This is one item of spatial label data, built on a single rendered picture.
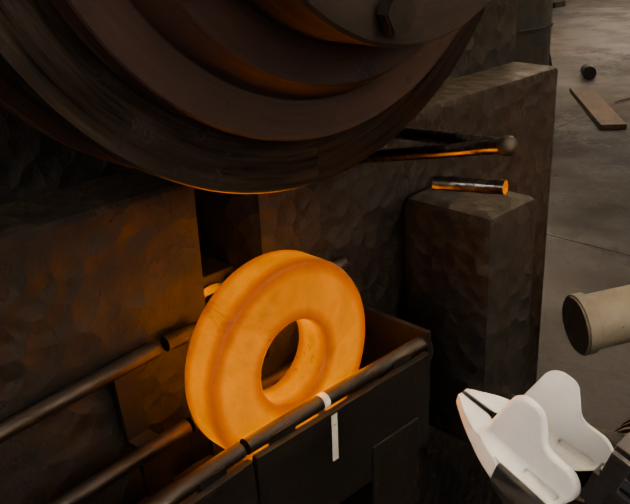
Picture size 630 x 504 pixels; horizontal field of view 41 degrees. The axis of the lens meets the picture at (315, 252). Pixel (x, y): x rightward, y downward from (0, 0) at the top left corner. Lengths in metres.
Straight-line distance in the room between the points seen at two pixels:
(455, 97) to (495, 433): 0.41
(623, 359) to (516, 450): 1.68
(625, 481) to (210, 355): 0.27
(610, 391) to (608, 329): 1.22
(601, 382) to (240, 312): 1.57
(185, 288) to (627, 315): 0.42
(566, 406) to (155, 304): 0.29
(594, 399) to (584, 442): 1.48
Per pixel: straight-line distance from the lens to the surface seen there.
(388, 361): 0.67
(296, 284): 0.60
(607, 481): 0.46
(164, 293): 0.62
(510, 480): 0.50
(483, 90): 0.87
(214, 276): 0.69
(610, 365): 2.15
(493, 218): 0.73
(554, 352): 2.17
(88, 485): 0.60
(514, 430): 0.50
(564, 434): 0.53
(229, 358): 0.57
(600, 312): 0.83
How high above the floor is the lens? 1.05
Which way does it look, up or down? 23 degrees down
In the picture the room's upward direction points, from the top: 3 degrees counter-clockwise
